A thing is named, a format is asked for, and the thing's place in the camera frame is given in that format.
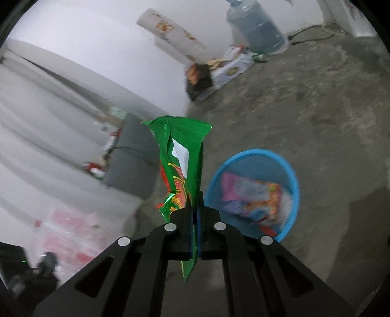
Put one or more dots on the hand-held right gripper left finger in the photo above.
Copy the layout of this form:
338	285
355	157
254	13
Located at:
152	259

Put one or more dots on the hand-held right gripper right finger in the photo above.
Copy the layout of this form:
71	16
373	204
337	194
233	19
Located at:
237	259

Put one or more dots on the pink chip bag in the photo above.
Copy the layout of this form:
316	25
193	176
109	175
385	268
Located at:
243	195

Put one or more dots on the blue plastic mesh basket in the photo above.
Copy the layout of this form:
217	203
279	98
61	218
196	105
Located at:
259	166

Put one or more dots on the green snack bag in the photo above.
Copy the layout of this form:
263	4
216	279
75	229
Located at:
182	140

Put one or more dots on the grey cabinet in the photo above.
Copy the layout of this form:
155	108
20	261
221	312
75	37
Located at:
134	164

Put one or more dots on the red thermos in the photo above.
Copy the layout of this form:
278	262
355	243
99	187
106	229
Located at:
95	170

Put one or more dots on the white curtain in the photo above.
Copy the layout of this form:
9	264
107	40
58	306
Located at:
30	122

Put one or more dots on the black snack bag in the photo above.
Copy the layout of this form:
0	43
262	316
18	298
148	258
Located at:
198	80

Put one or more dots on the printed carton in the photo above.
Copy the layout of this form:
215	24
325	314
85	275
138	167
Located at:
231	71

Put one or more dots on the small green bottle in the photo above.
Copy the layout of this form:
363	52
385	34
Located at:
260	57

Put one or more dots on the printed paper roll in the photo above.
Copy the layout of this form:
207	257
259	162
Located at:
173	33

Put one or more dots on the large blue water jug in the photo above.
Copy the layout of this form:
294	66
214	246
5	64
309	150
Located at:
259	27

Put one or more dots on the white appliance box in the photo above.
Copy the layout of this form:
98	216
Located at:
347	16

